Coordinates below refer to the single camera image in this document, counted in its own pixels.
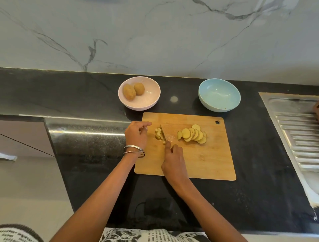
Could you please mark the person's left hand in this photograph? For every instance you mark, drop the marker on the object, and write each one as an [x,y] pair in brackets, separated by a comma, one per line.
[133,134]

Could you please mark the person's right hand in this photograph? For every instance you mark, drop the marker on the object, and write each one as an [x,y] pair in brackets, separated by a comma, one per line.
[174,164]

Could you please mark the person's right fingers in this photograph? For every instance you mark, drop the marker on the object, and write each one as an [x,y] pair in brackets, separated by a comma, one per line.
[176,150]

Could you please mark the person's left thumb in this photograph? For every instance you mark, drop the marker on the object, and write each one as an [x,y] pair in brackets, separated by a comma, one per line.
[143,130]

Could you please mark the kitchen knife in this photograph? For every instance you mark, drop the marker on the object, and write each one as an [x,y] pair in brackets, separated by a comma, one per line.
[165,134]

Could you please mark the person's left forearm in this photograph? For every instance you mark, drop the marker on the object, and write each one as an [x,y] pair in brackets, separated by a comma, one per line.
[99,199]

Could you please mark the person's right forearm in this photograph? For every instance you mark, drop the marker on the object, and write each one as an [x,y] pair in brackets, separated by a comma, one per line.
[201,207]

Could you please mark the chopped potato pieces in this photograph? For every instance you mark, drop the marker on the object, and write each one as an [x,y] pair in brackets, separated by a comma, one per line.
[159,133]

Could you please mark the silver bangle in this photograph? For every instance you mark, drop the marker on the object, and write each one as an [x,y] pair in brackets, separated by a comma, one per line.
[134,147]
[135,152]

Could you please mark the pile of potato slices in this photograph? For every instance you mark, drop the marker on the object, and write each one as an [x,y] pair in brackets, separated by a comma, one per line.
[192,134]

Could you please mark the pink bowl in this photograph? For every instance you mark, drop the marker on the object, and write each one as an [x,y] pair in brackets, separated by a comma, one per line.
[147,99]

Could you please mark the wooden cutting board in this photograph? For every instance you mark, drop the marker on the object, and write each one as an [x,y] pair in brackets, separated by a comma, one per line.
[209,159]

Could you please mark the larger brown potato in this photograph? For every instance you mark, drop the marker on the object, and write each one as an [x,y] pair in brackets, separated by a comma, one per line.
[129,92]

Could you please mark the smaller brown potato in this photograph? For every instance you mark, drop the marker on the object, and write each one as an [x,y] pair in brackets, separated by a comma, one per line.
[139,88]

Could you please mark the light blue bowl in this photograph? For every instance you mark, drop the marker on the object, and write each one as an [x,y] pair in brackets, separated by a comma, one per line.
[219,96]

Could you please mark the black and white printed garment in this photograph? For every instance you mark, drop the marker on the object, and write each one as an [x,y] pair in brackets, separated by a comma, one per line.
[149,235]

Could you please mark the steel sink drainboard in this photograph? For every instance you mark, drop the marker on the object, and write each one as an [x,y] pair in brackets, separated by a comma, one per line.
[296,139]

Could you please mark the brown cabinet front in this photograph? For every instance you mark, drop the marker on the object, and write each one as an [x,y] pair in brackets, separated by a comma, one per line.
[22,137]

